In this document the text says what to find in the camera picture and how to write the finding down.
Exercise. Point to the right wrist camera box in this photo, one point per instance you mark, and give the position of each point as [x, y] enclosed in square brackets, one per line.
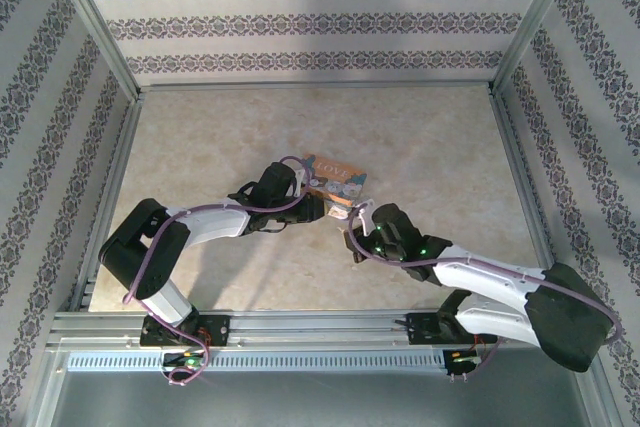
[366, 217]

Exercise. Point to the aluminium table side rail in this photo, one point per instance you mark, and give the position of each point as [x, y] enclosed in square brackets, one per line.
[530, 197]
[112, 187]

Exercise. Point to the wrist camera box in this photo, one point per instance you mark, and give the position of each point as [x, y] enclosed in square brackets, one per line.
[366, 217]
[301, 182]

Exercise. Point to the aluminium table back rail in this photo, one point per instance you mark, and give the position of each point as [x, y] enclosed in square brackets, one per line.
[315, 86]

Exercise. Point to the aluminium frame post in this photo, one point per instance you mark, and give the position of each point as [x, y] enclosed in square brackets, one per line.
[90, 17]
[537, 17]

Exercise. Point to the orange LOVE bear box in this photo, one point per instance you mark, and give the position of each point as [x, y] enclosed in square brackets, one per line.
[337, 179]

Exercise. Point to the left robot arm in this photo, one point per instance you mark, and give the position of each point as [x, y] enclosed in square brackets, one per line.
[145, 252]

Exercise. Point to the aluminium mounting rail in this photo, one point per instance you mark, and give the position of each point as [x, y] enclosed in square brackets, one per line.
[320, 327]

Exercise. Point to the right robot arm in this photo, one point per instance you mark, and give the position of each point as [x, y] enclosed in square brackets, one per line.
[565, 312]

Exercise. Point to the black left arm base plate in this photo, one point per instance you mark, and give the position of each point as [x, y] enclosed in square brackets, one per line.
[220, 331]

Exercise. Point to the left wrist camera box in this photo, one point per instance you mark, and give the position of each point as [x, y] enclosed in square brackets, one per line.
[301, 182]

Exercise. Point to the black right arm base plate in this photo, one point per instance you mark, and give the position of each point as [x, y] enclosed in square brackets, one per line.
[425, 328]

